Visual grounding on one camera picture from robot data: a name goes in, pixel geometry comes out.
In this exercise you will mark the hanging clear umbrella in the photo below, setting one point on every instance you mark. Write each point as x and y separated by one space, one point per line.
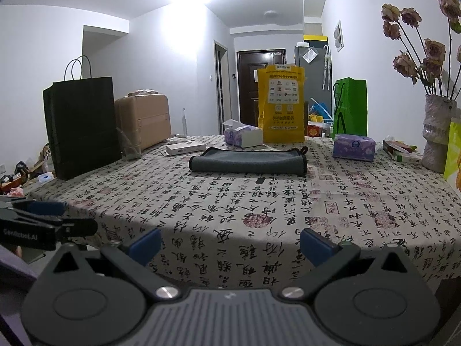
326 68

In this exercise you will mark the framed wall picture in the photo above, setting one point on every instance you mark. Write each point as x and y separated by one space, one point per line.
338 35

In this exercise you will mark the green paper bag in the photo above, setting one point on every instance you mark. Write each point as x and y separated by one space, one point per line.
351 106

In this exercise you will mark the calligraphy printed tablecloth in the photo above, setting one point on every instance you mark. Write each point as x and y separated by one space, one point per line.
252 209

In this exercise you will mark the white textured vase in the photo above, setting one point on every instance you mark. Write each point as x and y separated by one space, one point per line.
437 133

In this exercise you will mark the brown basket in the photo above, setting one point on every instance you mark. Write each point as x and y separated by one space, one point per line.
12 182

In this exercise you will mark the yellow-green bag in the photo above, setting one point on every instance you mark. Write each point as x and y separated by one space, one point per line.
453 153

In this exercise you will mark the dark purple cloth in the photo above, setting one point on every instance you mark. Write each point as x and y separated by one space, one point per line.
14 295

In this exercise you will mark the open purple tissue box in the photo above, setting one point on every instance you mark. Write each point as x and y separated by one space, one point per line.
243 135

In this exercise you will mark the stack of small boxes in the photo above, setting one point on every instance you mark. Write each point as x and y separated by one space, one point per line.
400 152

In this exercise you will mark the red box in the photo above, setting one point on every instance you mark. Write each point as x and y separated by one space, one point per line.
317 129

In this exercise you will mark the black paper bag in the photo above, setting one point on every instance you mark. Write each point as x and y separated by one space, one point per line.
81 126

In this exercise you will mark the yellow and black box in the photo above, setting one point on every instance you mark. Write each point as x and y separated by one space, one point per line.
315 38

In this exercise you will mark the clear glass cup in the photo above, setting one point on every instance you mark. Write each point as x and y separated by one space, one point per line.
129 147

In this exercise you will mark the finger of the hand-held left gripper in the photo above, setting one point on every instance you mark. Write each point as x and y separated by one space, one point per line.
45 207
77 227

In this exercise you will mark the blue plastic bag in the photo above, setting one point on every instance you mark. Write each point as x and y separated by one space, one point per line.
319 109

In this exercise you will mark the dried rose bouquet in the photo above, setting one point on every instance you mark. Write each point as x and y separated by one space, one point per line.
428 54

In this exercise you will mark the dark brown door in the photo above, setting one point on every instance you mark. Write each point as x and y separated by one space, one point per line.
248 86

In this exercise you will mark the purple tissue pack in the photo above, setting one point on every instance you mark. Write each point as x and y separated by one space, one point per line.
353 147

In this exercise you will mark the flat white box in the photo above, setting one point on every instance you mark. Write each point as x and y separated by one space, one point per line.
184 147

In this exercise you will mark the tan suitcase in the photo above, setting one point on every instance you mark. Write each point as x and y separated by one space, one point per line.
144 120

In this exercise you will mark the round ceiling lamp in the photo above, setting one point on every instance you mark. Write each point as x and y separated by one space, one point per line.
270 14

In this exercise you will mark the grey towel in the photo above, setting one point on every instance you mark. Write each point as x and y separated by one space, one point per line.
248 160

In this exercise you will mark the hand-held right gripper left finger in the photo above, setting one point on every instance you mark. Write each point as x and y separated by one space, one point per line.
146 245

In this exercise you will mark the small black tag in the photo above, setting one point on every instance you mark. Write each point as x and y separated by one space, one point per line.
259 180

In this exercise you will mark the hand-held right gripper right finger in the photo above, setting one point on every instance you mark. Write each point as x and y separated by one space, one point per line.
317 247

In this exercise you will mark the yellow paper bag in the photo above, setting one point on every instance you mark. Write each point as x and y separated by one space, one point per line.
281 106

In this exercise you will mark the grey refrigerator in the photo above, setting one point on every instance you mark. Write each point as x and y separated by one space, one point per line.
317 75

